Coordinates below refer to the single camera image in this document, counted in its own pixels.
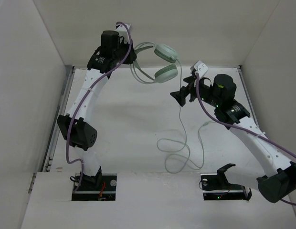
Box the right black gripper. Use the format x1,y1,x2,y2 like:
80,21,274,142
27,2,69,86
170,74,222,108

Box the mint green headphones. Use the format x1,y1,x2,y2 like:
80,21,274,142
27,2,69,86
129,42,182,85

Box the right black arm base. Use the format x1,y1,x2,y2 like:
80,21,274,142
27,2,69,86
199,173,252,201

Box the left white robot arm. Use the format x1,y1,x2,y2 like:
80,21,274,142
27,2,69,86
57,24,136,189

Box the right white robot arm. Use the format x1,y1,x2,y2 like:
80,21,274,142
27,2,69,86
170,73,296,203

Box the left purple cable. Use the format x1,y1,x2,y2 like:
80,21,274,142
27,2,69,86
66,21,133,193

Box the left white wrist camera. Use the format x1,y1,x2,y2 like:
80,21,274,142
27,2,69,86
115,22,132,43

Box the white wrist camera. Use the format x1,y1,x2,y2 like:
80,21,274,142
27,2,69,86
190,61,209,78
115,22,132,43

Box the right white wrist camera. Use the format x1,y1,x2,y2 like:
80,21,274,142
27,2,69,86
190,61,209,78

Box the right aluminium rail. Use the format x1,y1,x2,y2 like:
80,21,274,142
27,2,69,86
237,66,259,126

